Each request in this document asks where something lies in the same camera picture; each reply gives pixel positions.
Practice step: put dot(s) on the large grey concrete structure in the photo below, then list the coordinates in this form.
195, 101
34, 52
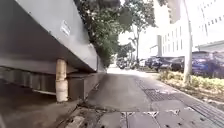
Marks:
40, 33

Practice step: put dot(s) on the leafy tree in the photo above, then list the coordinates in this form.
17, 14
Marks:
103, 23

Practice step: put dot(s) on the pale round post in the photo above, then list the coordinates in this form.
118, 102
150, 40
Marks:
61, 80

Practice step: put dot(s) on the pale tree trunk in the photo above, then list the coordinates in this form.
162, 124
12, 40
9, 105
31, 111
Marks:
188, 50

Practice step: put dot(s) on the long metal drain grate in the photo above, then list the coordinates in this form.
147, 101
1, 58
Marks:
156, 95

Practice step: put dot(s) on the white building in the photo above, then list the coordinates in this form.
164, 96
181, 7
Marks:
173, 36

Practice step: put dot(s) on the grey paved sidewalk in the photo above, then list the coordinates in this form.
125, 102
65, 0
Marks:
116, 90

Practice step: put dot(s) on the planting strip with low plants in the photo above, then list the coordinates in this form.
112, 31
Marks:
200, 85

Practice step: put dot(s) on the row of parked cars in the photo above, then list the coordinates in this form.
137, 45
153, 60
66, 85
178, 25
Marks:
200, 63

